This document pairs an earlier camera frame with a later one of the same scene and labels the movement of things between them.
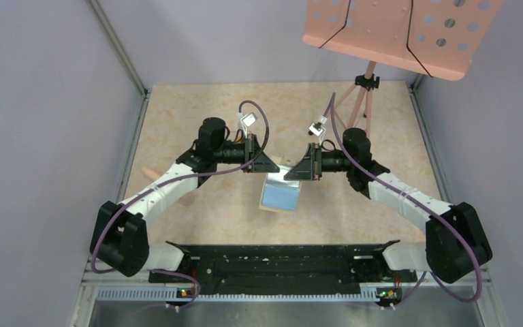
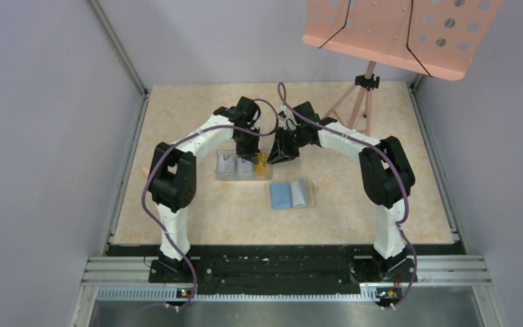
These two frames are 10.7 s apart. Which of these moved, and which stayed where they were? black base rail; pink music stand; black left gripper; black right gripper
Moved: black left gripper; black right gripper
Stayed: black base rail; pink music stand
